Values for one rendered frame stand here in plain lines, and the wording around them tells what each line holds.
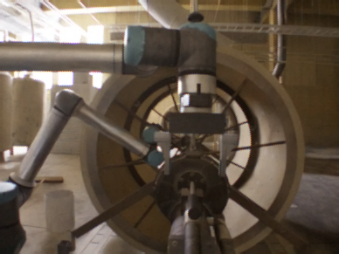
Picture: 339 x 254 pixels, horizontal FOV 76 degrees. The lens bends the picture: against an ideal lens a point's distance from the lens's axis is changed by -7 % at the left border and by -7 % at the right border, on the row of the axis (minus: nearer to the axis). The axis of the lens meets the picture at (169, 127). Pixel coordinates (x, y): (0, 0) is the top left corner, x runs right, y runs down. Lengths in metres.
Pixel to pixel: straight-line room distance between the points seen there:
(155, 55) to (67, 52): 0.25
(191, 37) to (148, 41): 0.10
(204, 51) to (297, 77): 12.82
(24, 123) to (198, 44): 7.17
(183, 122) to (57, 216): 2.26
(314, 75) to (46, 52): 13.43
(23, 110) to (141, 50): 7.11
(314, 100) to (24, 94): 12.63
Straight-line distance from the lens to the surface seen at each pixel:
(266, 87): 1.78
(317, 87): 13.74
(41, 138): 1.41
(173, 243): 0.65
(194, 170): 0.86
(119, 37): 9.02
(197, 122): 0.55
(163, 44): 0.53
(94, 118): 1.24
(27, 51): 0.71
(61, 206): 2.64
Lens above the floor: 1.20
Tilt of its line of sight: 2 degrees down
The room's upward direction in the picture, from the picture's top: 1 degrees clockwise
